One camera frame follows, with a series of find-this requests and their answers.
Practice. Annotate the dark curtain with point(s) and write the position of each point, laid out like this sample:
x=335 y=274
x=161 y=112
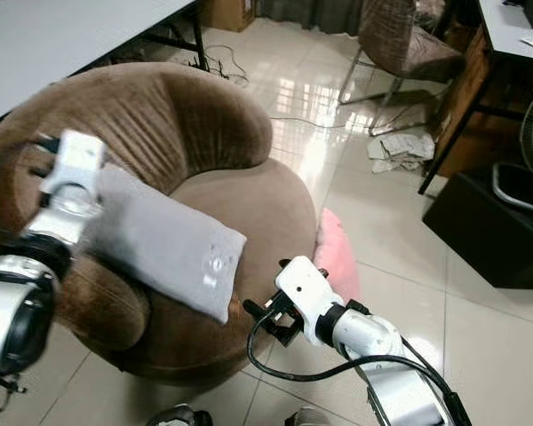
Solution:
x=306 y=12

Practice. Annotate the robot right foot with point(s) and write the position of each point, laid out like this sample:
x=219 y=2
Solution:
x=311 y=418

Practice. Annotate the small brown cardboard box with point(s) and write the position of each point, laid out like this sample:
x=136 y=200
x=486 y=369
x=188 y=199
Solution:
x=226 y=12

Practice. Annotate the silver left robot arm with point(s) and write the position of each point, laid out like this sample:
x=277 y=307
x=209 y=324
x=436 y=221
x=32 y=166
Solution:
x=22 y=293

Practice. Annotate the grey table with black legs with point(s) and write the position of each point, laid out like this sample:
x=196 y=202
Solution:
x=62 y=44

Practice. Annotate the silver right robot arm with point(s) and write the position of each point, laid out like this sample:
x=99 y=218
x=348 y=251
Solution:
x=391 y=364

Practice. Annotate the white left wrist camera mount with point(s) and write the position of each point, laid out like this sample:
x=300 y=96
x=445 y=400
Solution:
x=75 y=160

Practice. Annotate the grey pillow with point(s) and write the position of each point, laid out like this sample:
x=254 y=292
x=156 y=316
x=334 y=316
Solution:
x=178 y=244

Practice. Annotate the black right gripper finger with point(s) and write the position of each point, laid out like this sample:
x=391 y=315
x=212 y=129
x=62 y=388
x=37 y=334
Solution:
x=285 y=264
x=258 y=310

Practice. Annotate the pink pillow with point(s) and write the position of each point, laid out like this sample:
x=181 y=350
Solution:
x=338 y=253

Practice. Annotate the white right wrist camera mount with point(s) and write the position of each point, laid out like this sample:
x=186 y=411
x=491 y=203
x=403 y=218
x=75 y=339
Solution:
x=306 y=293

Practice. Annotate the round brown sofa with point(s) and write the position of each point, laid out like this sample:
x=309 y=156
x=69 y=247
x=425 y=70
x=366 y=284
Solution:
x=186 y=115

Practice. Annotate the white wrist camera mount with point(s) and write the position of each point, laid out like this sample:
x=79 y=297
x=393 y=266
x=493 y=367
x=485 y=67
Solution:
x=75 y=160
x=306 y=293

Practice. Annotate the wooden desk with black frame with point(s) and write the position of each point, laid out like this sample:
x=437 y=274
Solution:
x=480 y=89

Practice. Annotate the crumpled newspaper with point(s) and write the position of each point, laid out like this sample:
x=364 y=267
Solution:
x=401 y=151

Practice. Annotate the brown checked chair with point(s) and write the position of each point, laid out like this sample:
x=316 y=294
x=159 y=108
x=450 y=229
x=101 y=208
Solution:
x=400 y=40

